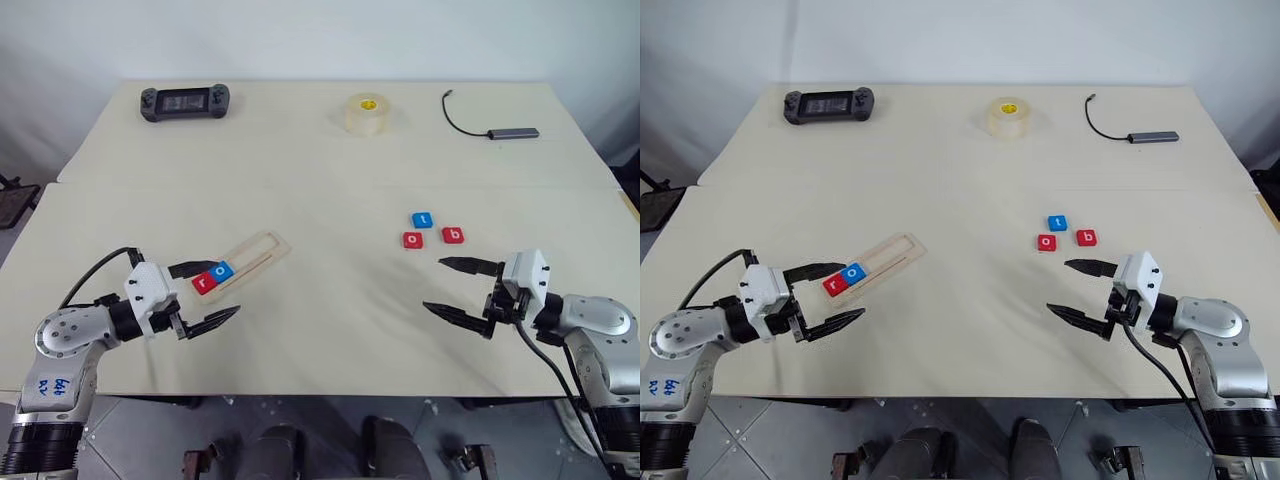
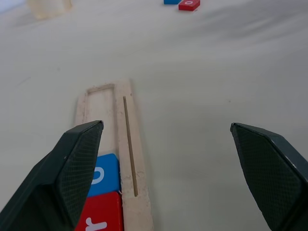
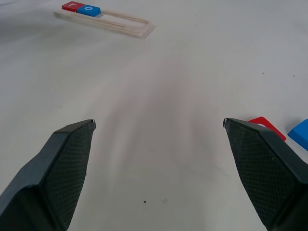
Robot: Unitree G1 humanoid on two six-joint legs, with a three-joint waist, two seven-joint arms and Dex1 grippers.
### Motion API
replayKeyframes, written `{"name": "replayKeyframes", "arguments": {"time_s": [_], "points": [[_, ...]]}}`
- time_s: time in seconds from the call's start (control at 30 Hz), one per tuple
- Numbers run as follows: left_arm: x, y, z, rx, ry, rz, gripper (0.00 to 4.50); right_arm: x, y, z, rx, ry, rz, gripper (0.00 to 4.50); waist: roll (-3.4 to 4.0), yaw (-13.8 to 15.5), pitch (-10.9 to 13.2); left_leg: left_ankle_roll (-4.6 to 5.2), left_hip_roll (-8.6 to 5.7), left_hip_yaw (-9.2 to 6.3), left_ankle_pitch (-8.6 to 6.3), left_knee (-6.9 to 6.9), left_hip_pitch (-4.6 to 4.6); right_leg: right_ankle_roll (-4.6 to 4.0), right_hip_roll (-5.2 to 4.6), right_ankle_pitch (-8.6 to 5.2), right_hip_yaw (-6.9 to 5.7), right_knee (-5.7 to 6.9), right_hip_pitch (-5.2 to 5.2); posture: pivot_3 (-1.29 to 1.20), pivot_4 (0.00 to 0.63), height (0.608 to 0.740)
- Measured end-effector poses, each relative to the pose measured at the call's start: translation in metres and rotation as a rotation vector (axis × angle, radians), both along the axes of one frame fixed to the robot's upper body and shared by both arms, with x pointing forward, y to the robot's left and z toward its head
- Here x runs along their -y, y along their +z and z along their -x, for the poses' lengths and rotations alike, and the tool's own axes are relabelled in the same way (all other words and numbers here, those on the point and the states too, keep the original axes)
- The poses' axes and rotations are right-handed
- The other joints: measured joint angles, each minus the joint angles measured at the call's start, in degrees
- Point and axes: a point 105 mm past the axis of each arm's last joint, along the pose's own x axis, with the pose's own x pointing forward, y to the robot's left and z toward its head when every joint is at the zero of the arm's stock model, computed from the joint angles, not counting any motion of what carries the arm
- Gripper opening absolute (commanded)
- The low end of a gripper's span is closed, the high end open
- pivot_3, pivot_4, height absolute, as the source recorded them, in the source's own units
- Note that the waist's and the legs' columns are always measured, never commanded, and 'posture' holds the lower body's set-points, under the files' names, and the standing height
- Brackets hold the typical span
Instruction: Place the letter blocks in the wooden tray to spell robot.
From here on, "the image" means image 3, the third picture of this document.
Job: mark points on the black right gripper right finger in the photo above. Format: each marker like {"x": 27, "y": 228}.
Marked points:
{"x": 269, "y": 178}

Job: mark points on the red letter tile b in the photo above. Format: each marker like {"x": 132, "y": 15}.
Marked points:
{"x": 274, "y": 131}

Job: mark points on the blue letter tile o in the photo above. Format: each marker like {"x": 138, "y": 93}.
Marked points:
{"x": 83, "y": 11}

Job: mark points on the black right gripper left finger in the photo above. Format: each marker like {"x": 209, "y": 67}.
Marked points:
{"x": 48, "y": 183}

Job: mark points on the red letter tile r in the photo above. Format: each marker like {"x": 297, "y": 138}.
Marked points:
{"x": 68, "y": 6}

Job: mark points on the light wooden letter tray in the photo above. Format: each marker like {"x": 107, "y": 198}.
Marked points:
{"x": 130, "y": 29}

